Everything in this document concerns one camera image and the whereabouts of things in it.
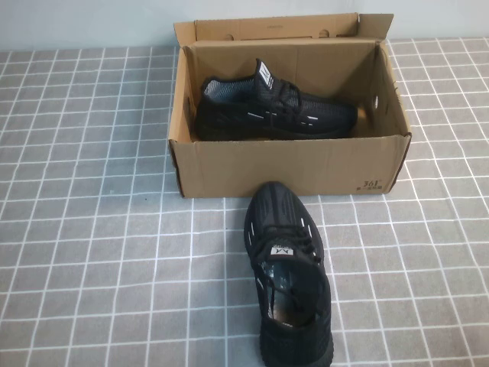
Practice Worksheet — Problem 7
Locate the black knit sneaker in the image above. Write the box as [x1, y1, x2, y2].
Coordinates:
[243, 180, 336, 367]
[193, 57, 359, 141]

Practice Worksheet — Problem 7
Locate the brown cardboard shoe box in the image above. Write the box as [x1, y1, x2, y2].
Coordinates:
[167, 11, 413, 199]

